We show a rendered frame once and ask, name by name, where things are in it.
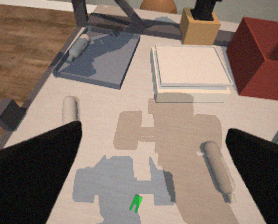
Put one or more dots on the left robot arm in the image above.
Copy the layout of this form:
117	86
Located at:
203	10

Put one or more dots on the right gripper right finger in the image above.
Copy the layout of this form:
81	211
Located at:
256	160

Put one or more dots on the red open box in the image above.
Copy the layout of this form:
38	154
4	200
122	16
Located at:
253	58

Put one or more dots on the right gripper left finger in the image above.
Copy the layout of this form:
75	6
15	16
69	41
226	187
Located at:
33	172

